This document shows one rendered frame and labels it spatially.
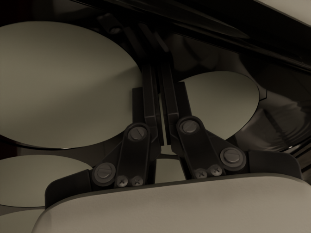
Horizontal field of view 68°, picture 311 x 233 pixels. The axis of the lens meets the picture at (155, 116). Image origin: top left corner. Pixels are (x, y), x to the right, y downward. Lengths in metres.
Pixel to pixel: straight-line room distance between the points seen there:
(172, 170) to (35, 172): 0.13
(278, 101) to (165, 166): 0.12
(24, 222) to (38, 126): 0.18
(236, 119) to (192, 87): 0.06
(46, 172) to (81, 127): 0.07
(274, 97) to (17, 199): 0.25
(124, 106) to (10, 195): 0.15
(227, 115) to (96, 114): 0.10
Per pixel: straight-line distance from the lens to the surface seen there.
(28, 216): 0.31
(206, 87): 0.16
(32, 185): 0.24
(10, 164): 0.21
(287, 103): 0.22
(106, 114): 0.16
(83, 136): 0.18
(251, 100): 0.20
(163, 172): 0.25
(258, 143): 0.27
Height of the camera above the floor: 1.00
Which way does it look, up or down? 38 degrees down
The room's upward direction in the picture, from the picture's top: 164 degrees clockwise
